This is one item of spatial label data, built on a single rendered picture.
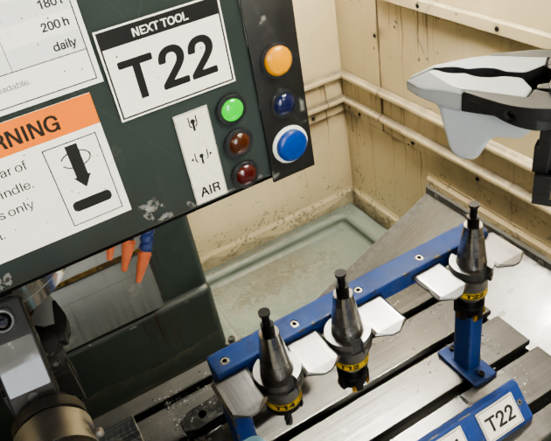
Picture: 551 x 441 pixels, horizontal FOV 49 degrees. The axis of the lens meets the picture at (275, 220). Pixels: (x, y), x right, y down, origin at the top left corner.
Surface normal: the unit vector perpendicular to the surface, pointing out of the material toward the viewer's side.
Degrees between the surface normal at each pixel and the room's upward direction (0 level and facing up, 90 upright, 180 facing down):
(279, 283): 0
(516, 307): 24
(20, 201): 90
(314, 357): 0
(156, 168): 90
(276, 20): 90
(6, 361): 59
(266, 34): 90
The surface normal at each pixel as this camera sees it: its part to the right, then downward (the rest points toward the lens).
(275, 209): 0.48, 0.46
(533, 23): -0.86, 0.40
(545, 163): -0.51, 0.57
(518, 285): -0.49, -0.57
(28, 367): 0.30, -0.01
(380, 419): -0.15, -0.80
